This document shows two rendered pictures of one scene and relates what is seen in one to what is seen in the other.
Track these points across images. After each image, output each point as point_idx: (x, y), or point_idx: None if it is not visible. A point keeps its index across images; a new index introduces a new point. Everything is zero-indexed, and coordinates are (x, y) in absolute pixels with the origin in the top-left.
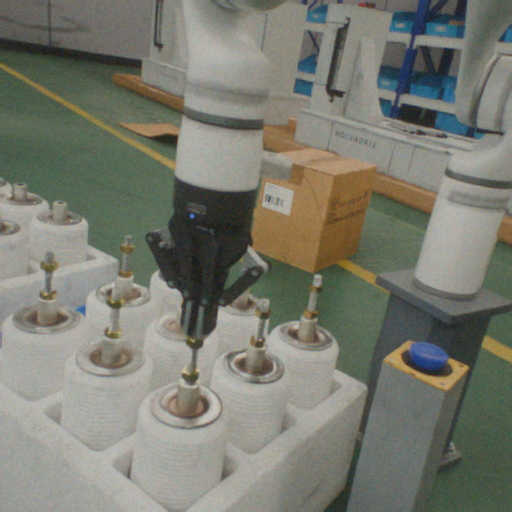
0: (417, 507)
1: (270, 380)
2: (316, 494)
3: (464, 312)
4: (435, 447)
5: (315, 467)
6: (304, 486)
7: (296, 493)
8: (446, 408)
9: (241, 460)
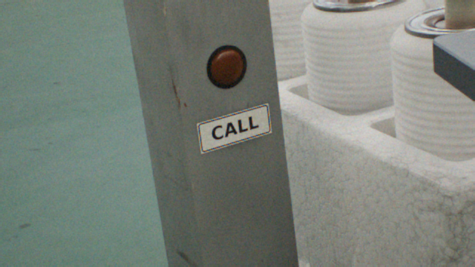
0: (168, 219)
1: (314, 2)
2: None
3: (454, 52)
4: (153, 112)
5: (341, 218)
6: (327, 228)
7: (314, 217)
8: (139, 34)
9: (278, 82)
